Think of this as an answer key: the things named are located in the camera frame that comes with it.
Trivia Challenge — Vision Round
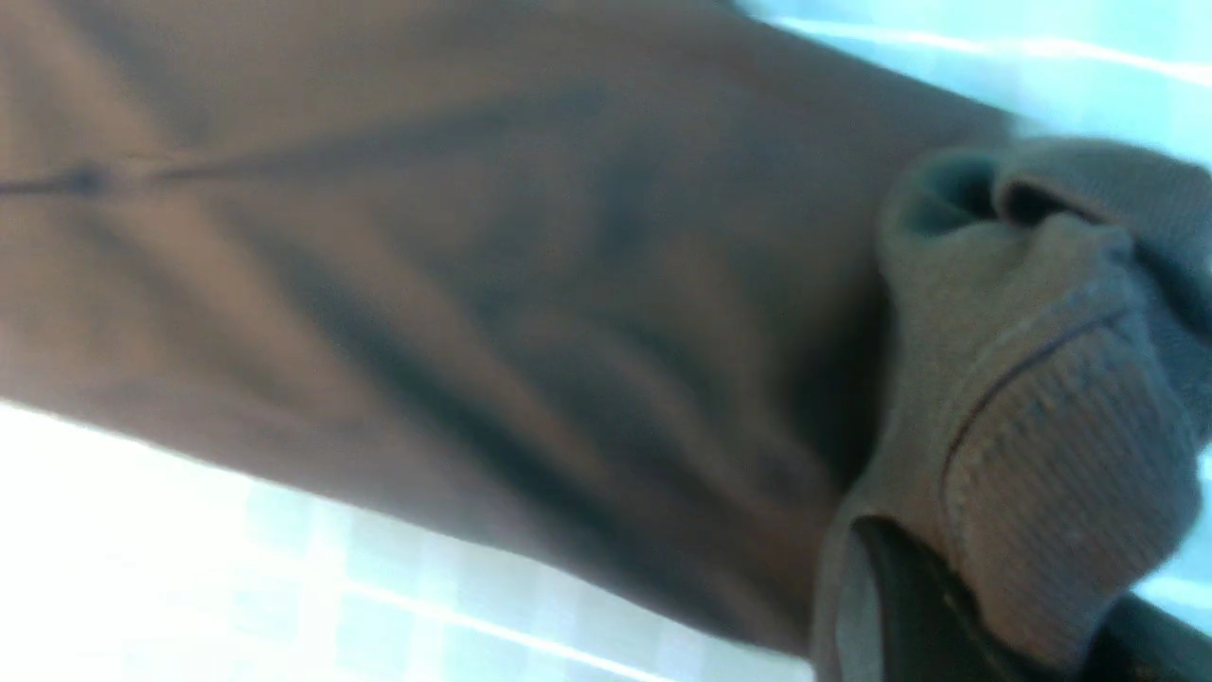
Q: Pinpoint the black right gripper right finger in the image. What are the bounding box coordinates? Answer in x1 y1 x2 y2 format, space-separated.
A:
1079 595 1211 681

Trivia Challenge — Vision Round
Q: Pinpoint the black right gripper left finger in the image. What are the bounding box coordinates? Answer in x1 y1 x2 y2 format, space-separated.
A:
852 518 1052 681

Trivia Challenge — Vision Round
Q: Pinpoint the dark gray long-sleeved shirt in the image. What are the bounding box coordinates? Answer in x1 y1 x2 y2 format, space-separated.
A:
2 1 1210 681

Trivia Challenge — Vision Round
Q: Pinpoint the green grid table mat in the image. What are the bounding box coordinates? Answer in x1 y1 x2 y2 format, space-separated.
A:
2 1 1210 681

